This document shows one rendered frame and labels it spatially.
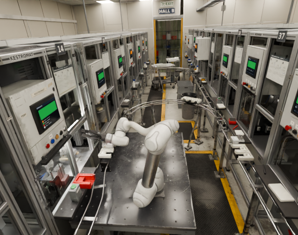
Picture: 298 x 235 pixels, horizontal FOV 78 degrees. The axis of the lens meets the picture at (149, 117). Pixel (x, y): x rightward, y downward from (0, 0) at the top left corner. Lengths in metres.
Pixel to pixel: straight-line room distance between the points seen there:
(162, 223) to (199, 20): 9.04
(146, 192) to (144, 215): 0.26
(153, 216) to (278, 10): 10.18
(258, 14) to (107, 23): 6.85
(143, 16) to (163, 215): 8.98
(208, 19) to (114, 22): 4.37
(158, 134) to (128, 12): 8.97
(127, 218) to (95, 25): 9.43
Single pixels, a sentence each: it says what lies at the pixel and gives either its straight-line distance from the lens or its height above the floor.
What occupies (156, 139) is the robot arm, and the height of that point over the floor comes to 1.47.
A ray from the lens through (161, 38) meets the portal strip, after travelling 9.78.
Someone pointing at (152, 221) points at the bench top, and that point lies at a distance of 1.75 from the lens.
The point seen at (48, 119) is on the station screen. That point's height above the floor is 1.59.
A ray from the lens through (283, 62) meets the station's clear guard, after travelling 1.94.
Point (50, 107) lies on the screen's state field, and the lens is 1.45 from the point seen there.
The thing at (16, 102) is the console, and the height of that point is 1.79.
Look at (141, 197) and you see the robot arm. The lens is 1.62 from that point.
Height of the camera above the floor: 2.11
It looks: 25 degrees down
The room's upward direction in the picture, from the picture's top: 3 degrees counter-clockwise
